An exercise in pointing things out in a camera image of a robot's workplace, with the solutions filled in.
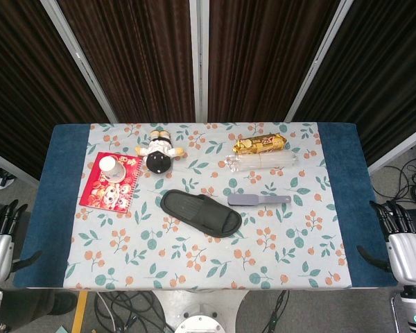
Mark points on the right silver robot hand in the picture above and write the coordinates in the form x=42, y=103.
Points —
x=407, y=255

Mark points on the grey tool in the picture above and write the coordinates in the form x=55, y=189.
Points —
x=258, y=200

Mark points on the black slipper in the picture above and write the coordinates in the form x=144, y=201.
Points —
x=201, y=213

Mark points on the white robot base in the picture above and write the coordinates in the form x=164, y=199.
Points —
x=199, y=312

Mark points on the blue table cover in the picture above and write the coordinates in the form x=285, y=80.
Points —
x=52, y=208

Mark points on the yellow floor tape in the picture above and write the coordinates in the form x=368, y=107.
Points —
x=79, y=311

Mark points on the red cartoon notebook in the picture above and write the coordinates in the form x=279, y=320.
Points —
x=110, y=184

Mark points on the white paper cup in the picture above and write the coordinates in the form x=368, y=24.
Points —
x=111, y=169

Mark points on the golden biscuit packet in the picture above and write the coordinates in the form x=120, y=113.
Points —
x=260, y=145

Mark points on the plush doll with black head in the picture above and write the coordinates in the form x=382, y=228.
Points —
x=159, y=152

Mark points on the floral patterned tablecloth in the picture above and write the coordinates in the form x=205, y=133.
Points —
x=208, y=222

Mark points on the dark folding screen panel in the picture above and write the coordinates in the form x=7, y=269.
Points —
x=131, y=59

